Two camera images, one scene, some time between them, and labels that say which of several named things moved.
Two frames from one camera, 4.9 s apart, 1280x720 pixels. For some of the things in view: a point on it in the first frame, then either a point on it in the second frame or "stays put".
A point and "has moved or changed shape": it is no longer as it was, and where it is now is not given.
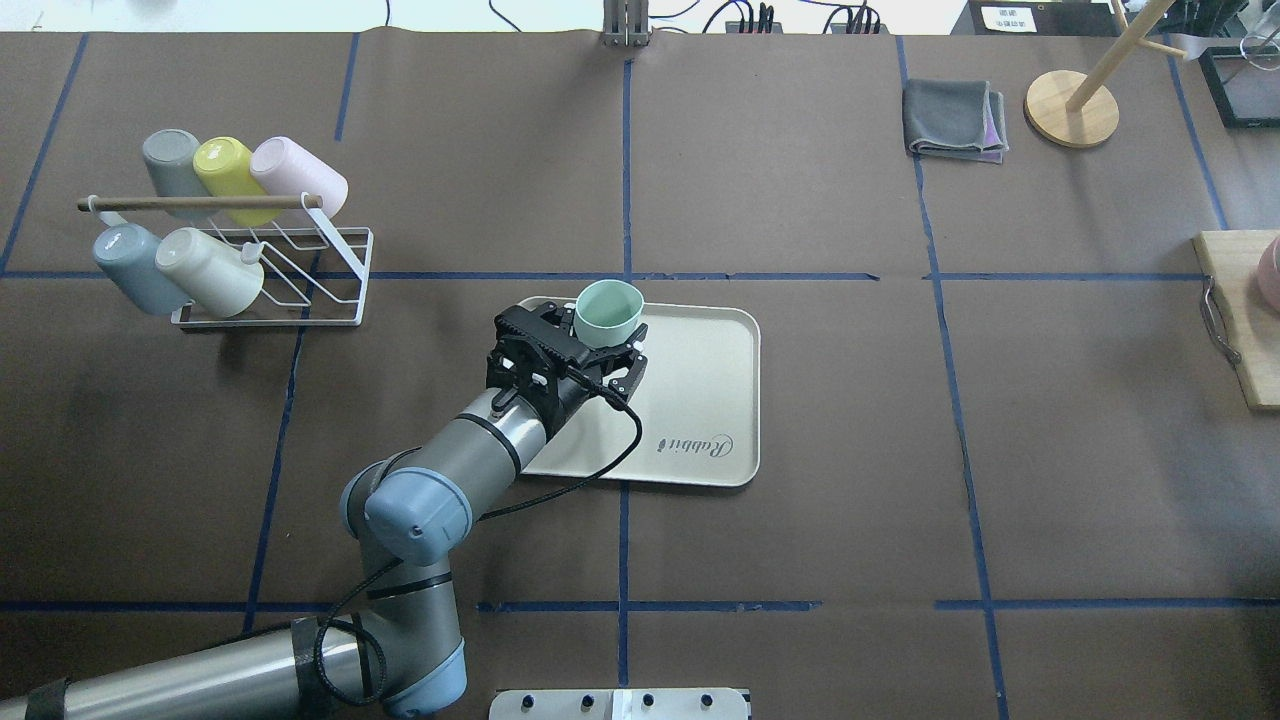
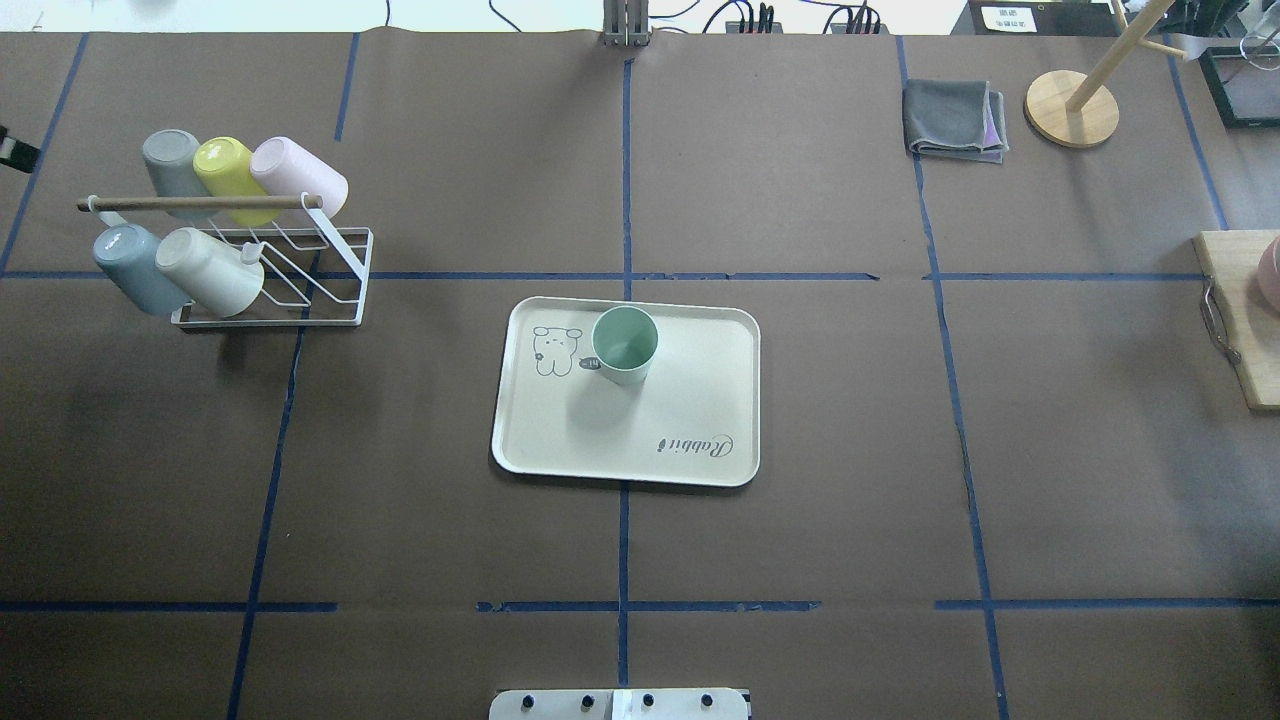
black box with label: x=1039 y=18 stays put
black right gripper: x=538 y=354 to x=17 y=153
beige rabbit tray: x=698 y=400 stays put
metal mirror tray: x=1245 y=84 stays put
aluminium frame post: x=625 y=23 stays put
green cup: x=607 y=312 has moved or changed shape
